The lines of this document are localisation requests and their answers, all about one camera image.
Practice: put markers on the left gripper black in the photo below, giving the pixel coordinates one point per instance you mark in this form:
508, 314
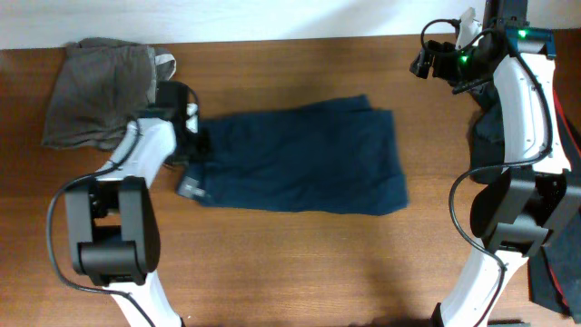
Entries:
202, 147

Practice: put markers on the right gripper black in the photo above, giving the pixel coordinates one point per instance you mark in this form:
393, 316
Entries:
444, 53

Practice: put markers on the navy blue shorts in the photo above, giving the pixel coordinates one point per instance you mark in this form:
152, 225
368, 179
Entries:
336, 156

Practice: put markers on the black garment with red trim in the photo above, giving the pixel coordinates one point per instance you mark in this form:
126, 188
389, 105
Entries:
554, 273

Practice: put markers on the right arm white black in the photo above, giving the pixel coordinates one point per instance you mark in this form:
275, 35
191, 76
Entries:
536, 193

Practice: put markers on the grey folded garment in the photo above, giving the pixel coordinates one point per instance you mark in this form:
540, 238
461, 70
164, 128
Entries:
102, 85

